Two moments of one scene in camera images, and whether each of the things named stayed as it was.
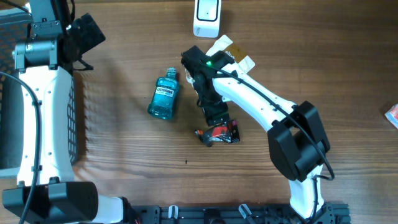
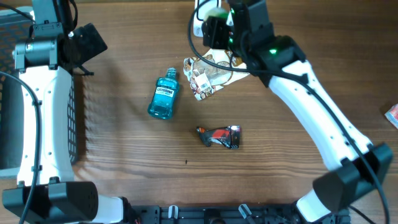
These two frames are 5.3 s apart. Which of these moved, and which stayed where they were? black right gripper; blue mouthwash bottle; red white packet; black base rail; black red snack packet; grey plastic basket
Moved: black right gripper; black red snack packet
Stayed: black base rail; grey plastic basket; red white packet; blue mouthwash bottle
